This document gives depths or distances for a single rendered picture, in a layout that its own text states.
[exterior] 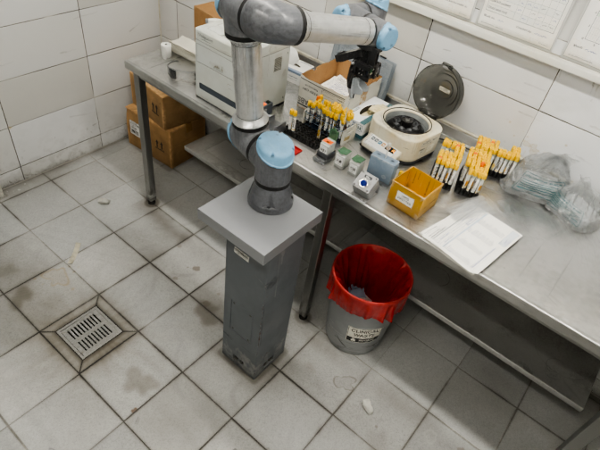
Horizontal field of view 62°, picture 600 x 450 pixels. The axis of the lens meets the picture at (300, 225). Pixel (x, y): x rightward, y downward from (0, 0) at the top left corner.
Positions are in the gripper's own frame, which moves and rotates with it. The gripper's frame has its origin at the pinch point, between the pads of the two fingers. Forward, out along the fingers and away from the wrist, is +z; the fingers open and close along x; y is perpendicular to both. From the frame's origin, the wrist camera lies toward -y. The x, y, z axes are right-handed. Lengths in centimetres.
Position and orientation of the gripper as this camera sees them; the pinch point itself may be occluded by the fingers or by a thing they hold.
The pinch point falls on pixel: (351, 94)
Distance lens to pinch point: 187.1
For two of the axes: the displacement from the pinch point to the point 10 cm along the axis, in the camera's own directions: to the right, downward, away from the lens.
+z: -1.3, 7.2, 6.8
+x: 6.3, -4.7, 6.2
